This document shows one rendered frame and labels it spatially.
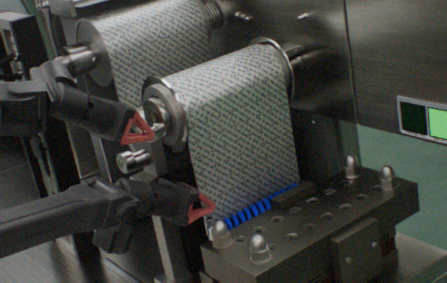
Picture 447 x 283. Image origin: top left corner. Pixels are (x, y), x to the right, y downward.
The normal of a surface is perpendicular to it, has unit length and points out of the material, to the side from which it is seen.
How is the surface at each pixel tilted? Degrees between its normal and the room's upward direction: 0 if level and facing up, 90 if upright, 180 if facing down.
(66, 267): 0
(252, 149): 90
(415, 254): 0
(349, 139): 90
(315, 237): 0
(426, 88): 90
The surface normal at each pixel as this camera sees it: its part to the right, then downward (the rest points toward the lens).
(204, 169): 0.59, 0.19
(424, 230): -0.17, -0.92
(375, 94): -0.79, 0.35
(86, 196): 0.33, -0.89
